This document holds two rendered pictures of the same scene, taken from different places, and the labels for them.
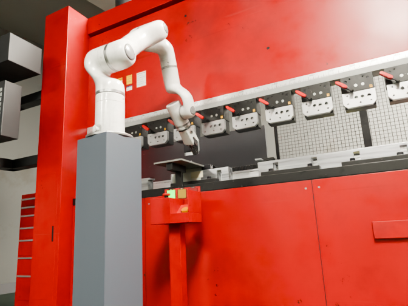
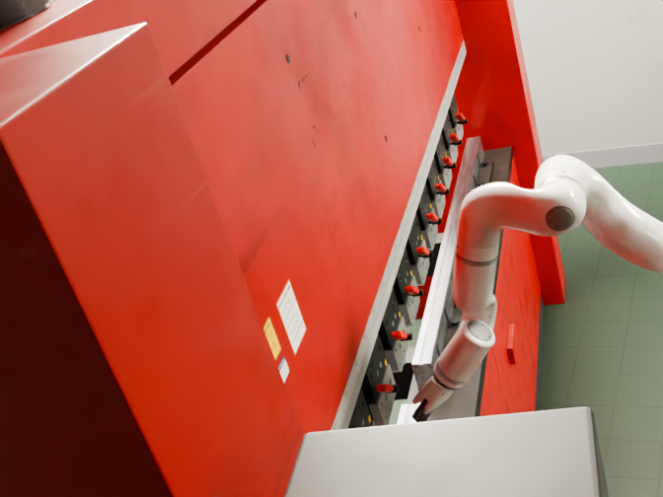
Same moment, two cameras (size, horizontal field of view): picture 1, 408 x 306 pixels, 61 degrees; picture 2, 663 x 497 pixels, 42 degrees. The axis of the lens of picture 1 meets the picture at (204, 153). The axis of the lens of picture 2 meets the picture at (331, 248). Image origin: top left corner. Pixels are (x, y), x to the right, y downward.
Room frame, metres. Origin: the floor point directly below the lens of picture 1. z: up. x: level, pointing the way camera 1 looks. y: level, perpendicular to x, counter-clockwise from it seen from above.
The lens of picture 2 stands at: (2.21, 1.76, 2.42)
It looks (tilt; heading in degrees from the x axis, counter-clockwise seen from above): 26 degrees down; 265
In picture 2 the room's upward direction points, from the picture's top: 18 degrees counter-clockwise
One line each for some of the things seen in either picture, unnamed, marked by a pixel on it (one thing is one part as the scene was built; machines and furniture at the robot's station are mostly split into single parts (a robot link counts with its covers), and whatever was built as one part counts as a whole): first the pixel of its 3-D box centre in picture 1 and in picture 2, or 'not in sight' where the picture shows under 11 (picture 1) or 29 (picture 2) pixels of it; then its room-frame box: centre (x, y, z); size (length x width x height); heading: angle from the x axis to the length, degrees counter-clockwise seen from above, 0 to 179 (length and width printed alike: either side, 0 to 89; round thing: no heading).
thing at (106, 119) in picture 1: (110, 118); not in sight; (1.35, 0.38, 1.09); 0.19 x 0.19 x 0.18
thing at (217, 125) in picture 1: (215, 122); (381, 332); (1.99, -0.08, 1.26); 0.15 x 0.09 x 0.17; 63
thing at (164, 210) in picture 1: (176, 204); not in sight; (1.69, 0.15, 0.75); 0.20 x 0.16 x 0.18; 70
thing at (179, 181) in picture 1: (176, 183); not in sight; (1.90, 0.16, 0.88); 0.14 x 0.04 x 0.22; 153
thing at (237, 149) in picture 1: (197, 165); not in sight; (2.63, 0.06, 1.12); 1.13 x 0.02 x 0.44; 63
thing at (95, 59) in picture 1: (104, 73); not in sight; (1.37, 0.41, 1.30); 0.19 x 0.12 x 0.24; 64
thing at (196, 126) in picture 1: (187, 127); (365, 383); (2.08, 0.10, 1.26); 0.15 x 0.09 x 0.17; 63
